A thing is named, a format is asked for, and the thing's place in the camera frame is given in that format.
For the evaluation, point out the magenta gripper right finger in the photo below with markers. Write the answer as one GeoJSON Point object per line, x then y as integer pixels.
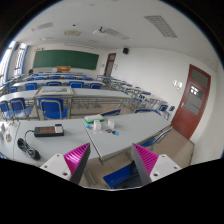
{"type": "Point", "coordinates": [152, 167]}

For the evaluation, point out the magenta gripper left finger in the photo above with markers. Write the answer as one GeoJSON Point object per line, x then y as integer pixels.
{"type": "Point", "coordinates": [69, 166]}

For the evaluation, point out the white charger plug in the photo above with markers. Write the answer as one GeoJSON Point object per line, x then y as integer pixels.
{"type": "Point", "coordinates": [58, 128]}

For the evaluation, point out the black power strip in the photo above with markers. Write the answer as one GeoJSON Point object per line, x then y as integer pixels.
{"type": "Point", "coordinates": [47, 131]}

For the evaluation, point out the blue chair under table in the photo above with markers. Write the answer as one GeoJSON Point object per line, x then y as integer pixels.
{"type": "Point", "coordinates": [126, 177]}

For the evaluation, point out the small white box left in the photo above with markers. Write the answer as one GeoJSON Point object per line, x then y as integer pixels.
{"type": "Point", "coordinates": [97, 125]}

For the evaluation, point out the small white box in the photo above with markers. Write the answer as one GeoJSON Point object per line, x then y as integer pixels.
{"type": "Point", "coordinates": [111, 124]}
{"type": "Point", "coordinates": [97, 125]}

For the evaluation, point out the green white box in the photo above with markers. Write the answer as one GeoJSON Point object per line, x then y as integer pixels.
{"type": "Point", "coordinates": [92, 118]}

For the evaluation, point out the small white box right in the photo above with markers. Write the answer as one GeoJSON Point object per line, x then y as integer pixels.
{"type": "Point", "coordinates": [111, 124]}

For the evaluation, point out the blue chair front left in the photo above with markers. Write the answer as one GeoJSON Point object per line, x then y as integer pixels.
{"type": "Point", "coordinates": [52, 108]}

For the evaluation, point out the brown door near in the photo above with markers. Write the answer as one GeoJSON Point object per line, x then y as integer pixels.
{"type": "Point", "coordinates": [193, 102]}

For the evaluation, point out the brown door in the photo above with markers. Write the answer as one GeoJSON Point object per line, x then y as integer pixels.
{"type": "Point", "coordinates": [193, 102]}
{"type": "Point", "coordinates": [109, 64]}

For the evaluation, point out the framed picture on desk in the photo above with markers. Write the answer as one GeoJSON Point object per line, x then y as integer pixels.
{"type": "Point", "coordinates": [55, 91]}

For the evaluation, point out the blue chair far left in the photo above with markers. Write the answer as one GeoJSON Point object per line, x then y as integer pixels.
{"type": "Point", "coordinates": [20, 109]}

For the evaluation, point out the wooden lectern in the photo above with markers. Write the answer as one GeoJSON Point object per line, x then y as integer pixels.
{"type": "Point", "coordinates": [63, 68]}

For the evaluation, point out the green chalkboard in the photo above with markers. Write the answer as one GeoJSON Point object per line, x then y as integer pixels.
{"type": "Point", "coordinates": [74, 59]}

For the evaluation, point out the brown door far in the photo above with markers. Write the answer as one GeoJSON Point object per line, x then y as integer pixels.
{"type": "Point", "coordinates": [109, 64]}

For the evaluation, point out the ceiling projector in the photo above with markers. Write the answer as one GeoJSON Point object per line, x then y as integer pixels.
{"type": "Point", "coordinates": [99, 31]}

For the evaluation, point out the black wall speaker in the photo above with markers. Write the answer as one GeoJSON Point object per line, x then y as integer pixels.
{"type": "Point", "coordinates": [125, 51]}

